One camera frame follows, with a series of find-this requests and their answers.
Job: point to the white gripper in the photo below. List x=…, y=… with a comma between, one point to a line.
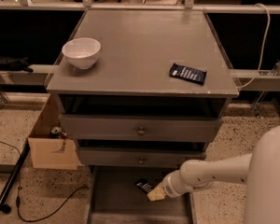
x=170, y=186

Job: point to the black chocolate rxbar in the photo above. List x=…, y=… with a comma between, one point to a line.
x=144, y=185

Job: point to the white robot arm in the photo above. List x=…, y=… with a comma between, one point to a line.
x=259, y=171

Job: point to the grey bottom drawer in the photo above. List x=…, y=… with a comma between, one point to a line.
x=115, y=199

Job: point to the grey drawer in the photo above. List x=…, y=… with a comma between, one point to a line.
x=168, y=129
x=135, y=157
x=115, y=199

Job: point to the grey middle drawer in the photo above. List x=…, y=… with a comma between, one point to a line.
x=135, y=157

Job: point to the grey drawer cabinet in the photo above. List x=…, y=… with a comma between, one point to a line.
x=132, y=78

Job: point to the grey top drawer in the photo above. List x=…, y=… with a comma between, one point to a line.
x=168, y=129

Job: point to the cardboard box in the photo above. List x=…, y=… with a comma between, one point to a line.
x=51, y=151

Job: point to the metal can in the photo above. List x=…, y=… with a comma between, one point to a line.
x=56, y=130

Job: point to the black bar on floor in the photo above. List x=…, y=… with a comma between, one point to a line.
x=14, y=173

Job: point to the white ceramic bowl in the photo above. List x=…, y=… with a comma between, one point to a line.
x=82, y=52

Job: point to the black object on ledge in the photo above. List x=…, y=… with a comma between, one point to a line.
x=15, y=64

